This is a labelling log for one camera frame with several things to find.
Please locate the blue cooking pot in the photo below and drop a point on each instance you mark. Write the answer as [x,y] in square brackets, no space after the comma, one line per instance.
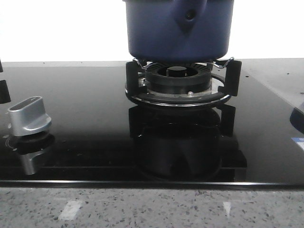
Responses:
[178,31]

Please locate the black pot support grate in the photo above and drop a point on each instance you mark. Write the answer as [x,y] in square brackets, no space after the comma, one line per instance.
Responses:
[225,76]

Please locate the black gas burner head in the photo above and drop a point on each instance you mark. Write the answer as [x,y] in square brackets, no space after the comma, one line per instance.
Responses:
[178,78]

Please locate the black glass cooktop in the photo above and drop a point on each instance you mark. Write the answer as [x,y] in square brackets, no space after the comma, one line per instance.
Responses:
[99,138]

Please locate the silver stove control knob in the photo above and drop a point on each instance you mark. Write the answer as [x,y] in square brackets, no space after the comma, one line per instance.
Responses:
[29,117]

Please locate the black left burner grate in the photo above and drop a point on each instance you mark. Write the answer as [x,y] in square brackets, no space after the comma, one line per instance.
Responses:
[4,92]

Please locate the blue white label sticker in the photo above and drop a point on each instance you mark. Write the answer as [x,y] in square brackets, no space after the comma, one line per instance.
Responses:
[299,141]

